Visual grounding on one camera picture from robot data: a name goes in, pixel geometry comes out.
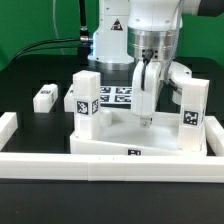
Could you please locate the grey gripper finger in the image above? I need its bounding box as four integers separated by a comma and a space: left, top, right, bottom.
140, 116, 152, 128

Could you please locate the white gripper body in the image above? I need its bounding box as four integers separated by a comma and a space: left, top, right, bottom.
131, 61, 192, 117

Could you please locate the white desk top tray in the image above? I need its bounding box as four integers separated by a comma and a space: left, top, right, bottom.
70, 108, 207, 157

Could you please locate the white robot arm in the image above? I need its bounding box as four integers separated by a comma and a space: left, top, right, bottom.
88, 0, 224, 127

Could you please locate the fiducial marker plate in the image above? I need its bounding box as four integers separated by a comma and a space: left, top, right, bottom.
100, 86, 132, 105

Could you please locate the white U-shaped obstacle fence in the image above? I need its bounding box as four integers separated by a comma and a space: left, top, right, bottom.
0, 112, 224, 183

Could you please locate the black cable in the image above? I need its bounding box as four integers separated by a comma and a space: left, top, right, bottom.
7, 0, 94, 67

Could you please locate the thin white cable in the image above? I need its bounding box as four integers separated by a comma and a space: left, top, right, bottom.
52, 0, 66, 56

